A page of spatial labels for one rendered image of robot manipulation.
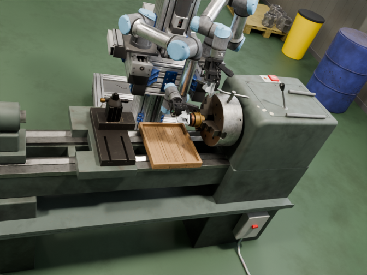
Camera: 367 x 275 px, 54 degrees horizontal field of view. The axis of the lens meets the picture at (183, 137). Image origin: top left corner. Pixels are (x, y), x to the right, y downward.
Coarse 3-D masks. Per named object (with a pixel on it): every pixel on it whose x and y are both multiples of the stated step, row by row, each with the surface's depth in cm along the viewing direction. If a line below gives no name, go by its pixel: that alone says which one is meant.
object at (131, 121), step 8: (96, 112) 198; (104, 112) 199; (128, 112) 205; (96, 120) 198; (104, 120) 194; (128, 120) 200; (104, 128) 195; (112, 128) 197; (120, 128) 198; (128, 128) 200
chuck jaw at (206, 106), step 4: (212, 96) 209; (204, 100) 210; (208, 100) 207; (212, 100) 209; (204, 104) 207; (208, 104) 208; (212, 104) 209; (200, 108) 210; (204, 108) 207; (208, 108) 208; (200, 112) 206; (204, 112) 208; (208, 112) 209
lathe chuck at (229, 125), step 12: (216, 96) 205; (228, 96) 207; (216, 108) 205; (228, 108) 200; (216, 120) 205; (228, 120) 199; (204, 132) 219; (228, 132) 201; (216, 144) 206; (228, 144) 210
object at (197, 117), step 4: (192, 112) 207; (196, 112) 207; (192, 116) 203; (196, 116) 204; (200, 116) 204; (192, 120) 203; (196, 120) 203; (200, 120) 204; (192, 124) 204; (196, 124) 205; (200, 124) 205
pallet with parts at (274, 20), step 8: (232, 8) 721; (256, 8) 718; (264, 8) 734; (272, 8) 684; (280, 8) 693; (248, 16) 666; (256, 16) 679; (264, 16) 645; (272, 16) 635; (280, 16) 652; (288, 16) 659; (248, 24) 634; (256, 24) 646; (264, 24) 648; (272, 24) 645; (280, 24) 652; (288, 24) 651; (248, 32) 642; (264, 32) 650; (272, 32) 650; (280, 32) 653; (288, 32) 661
